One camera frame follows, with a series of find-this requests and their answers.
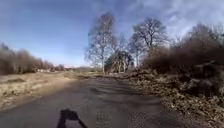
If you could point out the dark evergreen bush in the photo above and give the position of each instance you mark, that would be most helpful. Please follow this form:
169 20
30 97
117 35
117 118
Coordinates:
118 63

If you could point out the bare broad-crowned tree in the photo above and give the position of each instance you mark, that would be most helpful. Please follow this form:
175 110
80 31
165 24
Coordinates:
150 33

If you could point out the leaf-strewn brown verge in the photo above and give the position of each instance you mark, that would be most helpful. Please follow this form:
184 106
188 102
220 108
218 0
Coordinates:
180 96

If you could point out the tall bare birch tree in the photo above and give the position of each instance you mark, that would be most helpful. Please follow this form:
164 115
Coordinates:
101 36

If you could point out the grey asphalt path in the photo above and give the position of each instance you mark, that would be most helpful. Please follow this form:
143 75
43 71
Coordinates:
100 100

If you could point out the brown bare bushes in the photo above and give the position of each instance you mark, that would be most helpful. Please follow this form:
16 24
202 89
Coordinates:
190 53

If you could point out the dry pale grass field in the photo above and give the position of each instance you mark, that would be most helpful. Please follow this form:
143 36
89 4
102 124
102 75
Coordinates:
23 85

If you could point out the row of bare brown trees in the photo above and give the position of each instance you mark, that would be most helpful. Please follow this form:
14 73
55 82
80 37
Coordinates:
20 63

